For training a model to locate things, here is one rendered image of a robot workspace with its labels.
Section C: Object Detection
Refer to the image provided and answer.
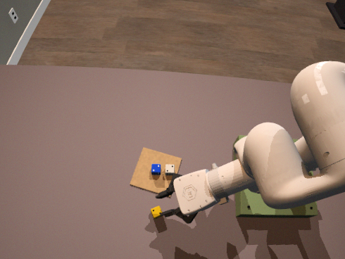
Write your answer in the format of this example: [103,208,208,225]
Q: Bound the tan square mat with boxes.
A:
[130,148,181,193]

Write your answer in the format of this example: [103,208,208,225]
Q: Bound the white die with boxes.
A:
[165,164,175,175]

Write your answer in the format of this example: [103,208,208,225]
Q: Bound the blue die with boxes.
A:
[151,164,161,175]

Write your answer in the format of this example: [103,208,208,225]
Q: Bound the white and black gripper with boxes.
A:
[156,170,220,224]

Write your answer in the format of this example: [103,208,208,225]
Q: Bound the yellow die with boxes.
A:
[151,206,162,219]

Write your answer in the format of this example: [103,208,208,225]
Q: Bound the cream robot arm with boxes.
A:
[208,61,345,209]

